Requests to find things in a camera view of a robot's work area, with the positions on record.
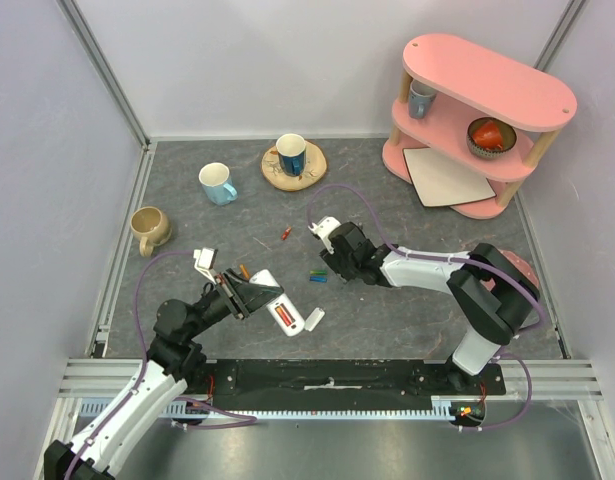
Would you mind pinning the dark patterned bowl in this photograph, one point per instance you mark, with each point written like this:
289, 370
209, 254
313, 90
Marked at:
508, 133

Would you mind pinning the white square plate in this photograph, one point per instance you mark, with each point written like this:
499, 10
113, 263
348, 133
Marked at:
442, 182

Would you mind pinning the beige floral plate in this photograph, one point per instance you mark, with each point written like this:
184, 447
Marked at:
314, 169

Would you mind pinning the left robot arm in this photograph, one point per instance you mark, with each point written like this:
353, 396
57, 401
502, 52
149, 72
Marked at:
100, 450

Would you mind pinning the light blue mug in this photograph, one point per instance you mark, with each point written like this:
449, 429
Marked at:
216, 181

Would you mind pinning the red orange battery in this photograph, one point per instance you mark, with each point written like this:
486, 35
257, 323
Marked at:
286, 233

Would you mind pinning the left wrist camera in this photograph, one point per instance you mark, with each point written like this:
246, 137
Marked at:
204, 260

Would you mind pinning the pink dotted plate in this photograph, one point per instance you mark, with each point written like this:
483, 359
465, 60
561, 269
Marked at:
523, 266

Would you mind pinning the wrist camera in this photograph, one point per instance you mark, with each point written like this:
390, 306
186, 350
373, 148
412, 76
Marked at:
323, 229
204, 260

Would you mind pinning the beige mug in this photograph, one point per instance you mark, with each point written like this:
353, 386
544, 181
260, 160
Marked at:
151, 227

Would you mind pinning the pink three-tier shelf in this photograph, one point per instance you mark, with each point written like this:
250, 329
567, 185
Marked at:
486, 113

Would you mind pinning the red cup in bowl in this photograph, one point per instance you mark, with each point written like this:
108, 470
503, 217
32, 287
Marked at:
488, 136

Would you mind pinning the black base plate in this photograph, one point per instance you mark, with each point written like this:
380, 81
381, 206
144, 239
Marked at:
338, 384

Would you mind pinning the white remote control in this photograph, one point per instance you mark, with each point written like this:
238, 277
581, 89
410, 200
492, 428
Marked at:
264, 277

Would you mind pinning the grey-blue mug on shelf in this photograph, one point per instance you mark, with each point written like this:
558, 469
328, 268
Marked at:
420, 99

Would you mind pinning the blue-white cable duct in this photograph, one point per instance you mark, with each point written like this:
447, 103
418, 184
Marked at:
438, 410

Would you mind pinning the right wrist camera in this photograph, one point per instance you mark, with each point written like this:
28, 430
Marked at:
323, 229

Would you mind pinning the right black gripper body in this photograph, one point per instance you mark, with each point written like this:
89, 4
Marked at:
338, 252

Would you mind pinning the white battery cover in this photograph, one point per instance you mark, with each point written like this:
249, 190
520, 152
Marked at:
314, 319

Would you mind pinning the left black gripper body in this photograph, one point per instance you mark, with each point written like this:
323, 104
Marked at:
228, 294

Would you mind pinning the dark blue mug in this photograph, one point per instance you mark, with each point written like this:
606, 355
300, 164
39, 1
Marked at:
291, 149

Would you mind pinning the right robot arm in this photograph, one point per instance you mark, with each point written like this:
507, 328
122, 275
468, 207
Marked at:
493, 294

